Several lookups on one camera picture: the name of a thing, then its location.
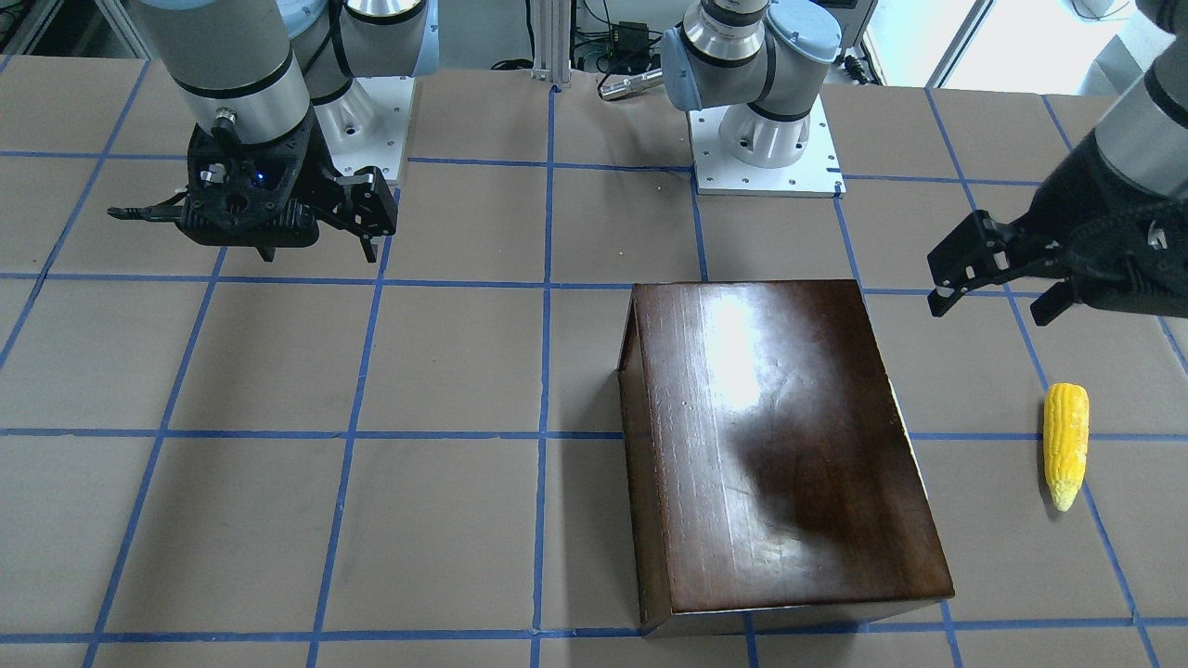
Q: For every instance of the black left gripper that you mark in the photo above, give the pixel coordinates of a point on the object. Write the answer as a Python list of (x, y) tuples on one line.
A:
[(1088, 202)]

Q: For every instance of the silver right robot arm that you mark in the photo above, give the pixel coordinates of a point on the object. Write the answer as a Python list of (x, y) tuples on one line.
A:
[(297, 124)]

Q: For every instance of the dark wooden drawer cabinet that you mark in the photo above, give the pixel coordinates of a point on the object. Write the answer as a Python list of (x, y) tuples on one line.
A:
[(770, 474)]

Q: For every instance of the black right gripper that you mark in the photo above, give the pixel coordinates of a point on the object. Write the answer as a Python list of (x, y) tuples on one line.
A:
[(359, 198)]

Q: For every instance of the yellow corn cob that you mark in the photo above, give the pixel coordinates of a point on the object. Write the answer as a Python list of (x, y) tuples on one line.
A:
[(1066, 431)]

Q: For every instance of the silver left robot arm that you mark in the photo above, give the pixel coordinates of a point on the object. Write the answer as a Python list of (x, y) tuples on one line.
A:
[(773, 57)]

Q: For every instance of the aluminium frame post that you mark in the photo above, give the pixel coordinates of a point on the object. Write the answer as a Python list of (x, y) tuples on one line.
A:
[(551, 23)]

